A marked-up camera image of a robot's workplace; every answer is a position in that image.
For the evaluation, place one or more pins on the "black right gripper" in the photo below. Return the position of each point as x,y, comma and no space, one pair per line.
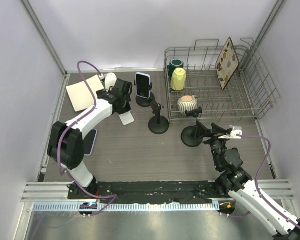
206,132

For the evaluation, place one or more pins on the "lilac-case phone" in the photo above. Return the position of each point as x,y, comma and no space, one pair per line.
89,142
142,83

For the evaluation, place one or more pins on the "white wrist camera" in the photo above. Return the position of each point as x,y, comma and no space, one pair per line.
233,132
108,80

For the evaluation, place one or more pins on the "yellow faceted cup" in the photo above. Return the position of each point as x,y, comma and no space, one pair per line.
178,79

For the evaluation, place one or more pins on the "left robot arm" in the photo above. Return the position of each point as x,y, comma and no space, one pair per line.
66,143

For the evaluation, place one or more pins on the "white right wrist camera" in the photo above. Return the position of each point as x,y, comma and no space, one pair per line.
233,132

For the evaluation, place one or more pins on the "striped white ceramic bowl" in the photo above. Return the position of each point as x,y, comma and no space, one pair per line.
186,103

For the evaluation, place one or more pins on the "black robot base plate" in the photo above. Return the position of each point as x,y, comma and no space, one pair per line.
153,192

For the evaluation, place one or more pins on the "floral square plate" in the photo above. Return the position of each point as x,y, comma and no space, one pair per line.
226,64

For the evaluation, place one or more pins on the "dark green mug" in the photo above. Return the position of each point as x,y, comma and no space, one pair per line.
176,65

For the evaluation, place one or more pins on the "white slotted cable duct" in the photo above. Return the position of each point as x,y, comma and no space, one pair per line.
90,206

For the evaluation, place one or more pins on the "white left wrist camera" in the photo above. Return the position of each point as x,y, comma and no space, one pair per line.
108,80

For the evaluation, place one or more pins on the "black phone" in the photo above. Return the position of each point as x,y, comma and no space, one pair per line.
124,109

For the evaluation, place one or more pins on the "white square plate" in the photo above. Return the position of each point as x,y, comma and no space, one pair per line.
79,94

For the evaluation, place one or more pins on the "black round-base phone stand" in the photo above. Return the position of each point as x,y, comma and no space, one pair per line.
157,124

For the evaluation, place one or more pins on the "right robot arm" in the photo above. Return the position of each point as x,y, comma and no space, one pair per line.
235,182

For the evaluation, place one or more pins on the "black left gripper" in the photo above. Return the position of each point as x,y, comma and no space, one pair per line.
128,99

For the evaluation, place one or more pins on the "white folding phone stand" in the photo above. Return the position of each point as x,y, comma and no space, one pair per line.
126,118

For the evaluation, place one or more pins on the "grey wire dish rack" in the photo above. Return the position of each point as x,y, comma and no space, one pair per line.
249,94

